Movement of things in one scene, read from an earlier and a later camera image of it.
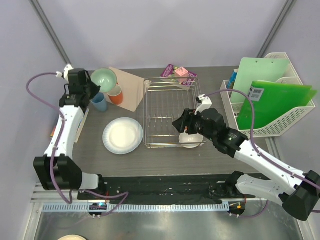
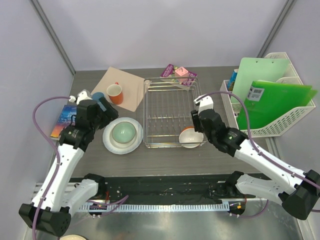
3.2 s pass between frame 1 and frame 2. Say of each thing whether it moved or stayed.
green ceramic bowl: moved
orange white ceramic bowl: stayed
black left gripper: moved
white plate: stayed
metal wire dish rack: stayed
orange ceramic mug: stayed
